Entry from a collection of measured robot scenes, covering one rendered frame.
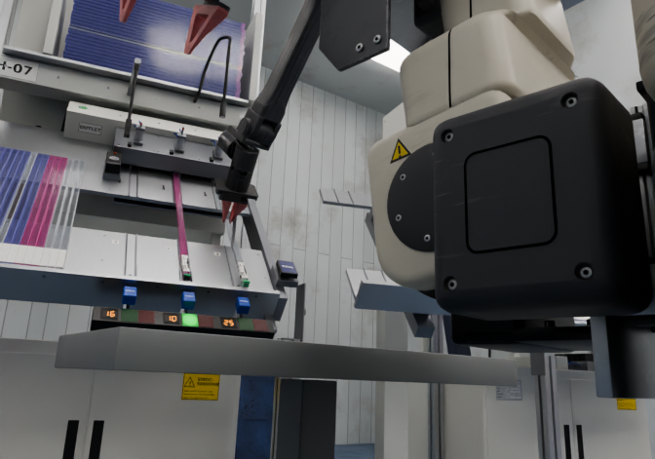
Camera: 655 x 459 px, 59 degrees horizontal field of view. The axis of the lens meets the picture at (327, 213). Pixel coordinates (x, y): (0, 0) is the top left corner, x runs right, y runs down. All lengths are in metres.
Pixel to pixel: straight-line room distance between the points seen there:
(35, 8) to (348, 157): 4.24
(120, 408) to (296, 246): 3.96
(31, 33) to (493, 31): 1.68
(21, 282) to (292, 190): 4.36
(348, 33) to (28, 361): 1.08
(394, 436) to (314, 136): 4.56
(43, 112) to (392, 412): 1.33
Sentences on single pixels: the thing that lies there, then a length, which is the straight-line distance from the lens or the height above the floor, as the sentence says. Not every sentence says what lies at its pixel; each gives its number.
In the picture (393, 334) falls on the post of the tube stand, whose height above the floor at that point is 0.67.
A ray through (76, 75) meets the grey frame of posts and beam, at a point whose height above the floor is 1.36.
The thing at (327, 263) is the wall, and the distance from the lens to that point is 5.47.
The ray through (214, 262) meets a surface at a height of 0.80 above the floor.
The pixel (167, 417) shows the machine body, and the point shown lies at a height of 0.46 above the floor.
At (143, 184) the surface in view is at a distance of 1.57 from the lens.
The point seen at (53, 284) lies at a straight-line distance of 1.18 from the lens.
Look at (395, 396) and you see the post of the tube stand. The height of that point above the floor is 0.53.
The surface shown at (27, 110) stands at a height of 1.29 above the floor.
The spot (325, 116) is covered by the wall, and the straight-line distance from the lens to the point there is 5.89.
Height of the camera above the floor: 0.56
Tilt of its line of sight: 16 degrees up
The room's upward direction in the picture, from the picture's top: 2 degrees clockwise
